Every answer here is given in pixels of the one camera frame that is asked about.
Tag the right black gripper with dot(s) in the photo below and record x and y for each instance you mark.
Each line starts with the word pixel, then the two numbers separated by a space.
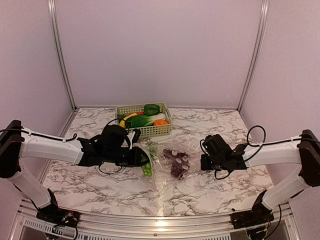
pixel 205 166

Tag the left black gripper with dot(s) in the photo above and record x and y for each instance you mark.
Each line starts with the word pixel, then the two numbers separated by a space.
pixel 136 161

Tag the fake green grapes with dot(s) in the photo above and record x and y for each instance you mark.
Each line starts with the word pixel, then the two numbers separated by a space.
pixel 148 168

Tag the clear dotted zip bag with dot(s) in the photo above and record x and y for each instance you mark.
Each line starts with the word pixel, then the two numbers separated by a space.
pixel 161 179

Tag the fake green leafy vegetable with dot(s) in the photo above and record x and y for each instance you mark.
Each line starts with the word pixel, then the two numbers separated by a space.
pixel 146 121

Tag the fake purple grapes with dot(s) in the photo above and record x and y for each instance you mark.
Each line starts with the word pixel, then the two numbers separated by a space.
pixel 179 162

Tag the fake orange tangerine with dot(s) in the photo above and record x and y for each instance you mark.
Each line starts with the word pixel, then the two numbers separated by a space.
pixel 160 122

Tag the fake yellow lemon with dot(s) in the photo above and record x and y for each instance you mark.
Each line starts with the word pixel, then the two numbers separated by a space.
pixel 128 121

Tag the fake green bell pepper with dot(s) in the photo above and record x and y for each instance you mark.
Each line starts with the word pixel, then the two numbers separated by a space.
pixel 151 109

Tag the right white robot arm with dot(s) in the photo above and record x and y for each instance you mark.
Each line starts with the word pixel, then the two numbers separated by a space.
pixel 303 150

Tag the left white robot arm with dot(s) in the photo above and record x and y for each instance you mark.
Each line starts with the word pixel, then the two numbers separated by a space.
pixel 18 142

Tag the green perforated plastic basket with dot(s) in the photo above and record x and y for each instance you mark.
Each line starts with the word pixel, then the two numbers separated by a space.
pixel 150 130

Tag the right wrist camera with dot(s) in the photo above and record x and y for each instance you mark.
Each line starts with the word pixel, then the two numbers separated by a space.
pixel 204 146

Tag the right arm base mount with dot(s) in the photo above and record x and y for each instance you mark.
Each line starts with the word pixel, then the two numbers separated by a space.
pixel 258 214

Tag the front aluminium frame rail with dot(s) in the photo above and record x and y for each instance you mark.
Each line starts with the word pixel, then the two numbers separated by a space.
pixel 101 226

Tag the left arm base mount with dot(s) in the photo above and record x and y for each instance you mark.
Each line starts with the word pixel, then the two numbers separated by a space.
pixel 56 215

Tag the right aluminium frame post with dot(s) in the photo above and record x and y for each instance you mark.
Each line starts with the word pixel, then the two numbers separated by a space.
pixel 261 30

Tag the aluminium frame post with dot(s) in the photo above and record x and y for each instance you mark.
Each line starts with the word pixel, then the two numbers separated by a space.
pixel 261 30
pixel 59 50

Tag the left aluminium frame post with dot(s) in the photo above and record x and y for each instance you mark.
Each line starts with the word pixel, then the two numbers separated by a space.
pixel 59 50

